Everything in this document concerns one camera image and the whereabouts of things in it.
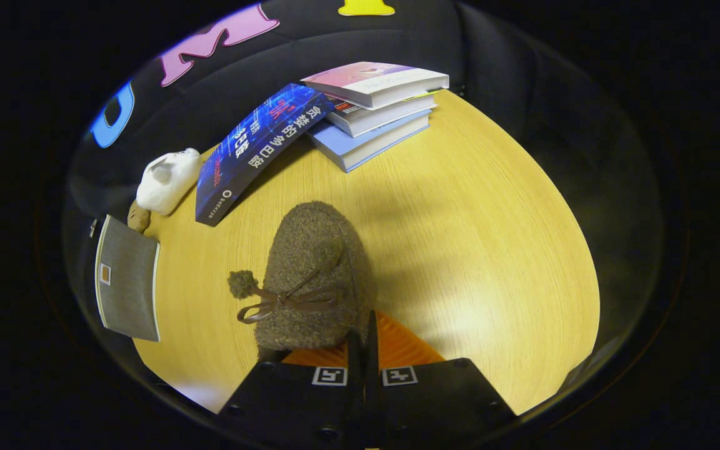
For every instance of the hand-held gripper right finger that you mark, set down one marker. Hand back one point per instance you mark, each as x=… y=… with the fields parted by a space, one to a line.
x=372 y=350

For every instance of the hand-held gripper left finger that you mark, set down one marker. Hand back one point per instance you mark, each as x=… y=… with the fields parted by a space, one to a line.
x=297 y=403

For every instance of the brown fuzzy shoe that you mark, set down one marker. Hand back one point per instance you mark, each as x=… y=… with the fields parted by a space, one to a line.
x=316 y=269

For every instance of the grey fabric storage box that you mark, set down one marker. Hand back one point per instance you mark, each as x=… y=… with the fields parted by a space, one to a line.
x=127 y=281

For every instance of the light blue book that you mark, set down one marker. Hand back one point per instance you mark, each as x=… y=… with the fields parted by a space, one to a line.
x=360 y=147

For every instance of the dark blue book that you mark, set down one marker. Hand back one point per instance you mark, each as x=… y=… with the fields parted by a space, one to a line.
x=254 y=150

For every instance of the dark cover book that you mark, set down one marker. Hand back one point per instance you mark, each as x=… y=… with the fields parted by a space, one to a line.
x=379 y=115

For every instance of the brown plush toy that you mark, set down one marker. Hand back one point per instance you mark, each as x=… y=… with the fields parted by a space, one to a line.
x=139 y=217

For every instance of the white plush toy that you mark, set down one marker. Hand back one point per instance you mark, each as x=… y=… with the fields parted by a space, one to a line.
x=166 y=181

